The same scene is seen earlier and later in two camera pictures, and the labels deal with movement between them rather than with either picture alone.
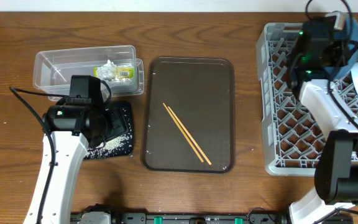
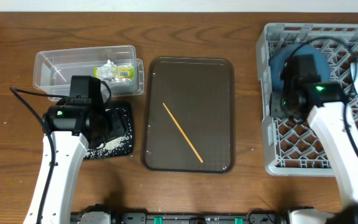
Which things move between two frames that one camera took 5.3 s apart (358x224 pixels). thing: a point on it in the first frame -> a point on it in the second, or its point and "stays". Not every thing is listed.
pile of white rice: (121, 145) stays
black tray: (119, 132) stays
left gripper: (97, 140) -> (121, 128)
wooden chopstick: (199, 157) stays
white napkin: (108, 71) stays
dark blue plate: (350, 32) -> (281, 60)
